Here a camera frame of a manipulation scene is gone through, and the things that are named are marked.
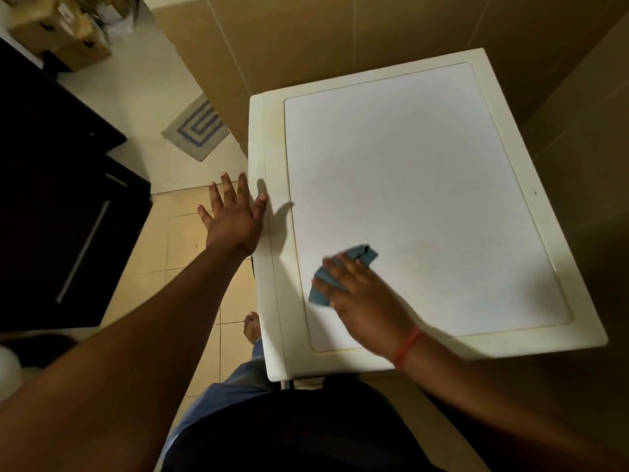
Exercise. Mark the brown cardboard box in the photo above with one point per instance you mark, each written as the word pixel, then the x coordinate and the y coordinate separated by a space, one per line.
pixel 81 49
pixel 32 22

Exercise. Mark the person's left forearm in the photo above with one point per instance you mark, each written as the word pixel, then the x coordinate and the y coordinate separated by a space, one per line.
pixel 108 378

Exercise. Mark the white washing machine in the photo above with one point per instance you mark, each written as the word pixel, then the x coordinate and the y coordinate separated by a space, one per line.
pixel 417 191

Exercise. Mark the red thread wristband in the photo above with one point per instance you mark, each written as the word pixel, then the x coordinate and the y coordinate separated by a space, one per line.
pixel 407 348

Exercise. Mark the person's right forearm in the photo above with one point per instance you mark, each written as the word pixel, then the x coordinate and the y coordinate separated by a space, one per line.
pixel 511 412

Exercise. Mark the grey blue-striped floor mat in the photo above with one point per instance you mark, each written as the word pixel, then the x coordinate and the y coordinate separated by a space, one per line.
pixel 196 127

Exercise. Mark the person's right hand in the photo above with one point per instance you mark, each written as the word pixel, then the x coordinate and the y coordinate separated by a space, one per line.
pixel 373 309

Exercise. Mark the person's left hand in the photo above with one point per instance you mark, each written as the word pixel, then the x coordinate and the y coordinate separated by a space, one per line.
pixel 236 226

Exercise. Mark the blue cloth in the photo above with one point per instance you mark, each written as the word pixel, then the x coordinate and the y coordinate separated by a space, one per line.
pixel 318 294

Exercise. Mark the dark wooden cabinet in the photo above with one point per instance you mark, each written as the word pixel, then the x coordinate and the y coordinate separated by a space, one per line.
pixel 54 216

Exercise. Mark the person's left foot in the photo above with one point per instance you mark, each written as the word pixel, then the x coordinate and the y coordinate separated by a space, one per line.
pixel 251 329

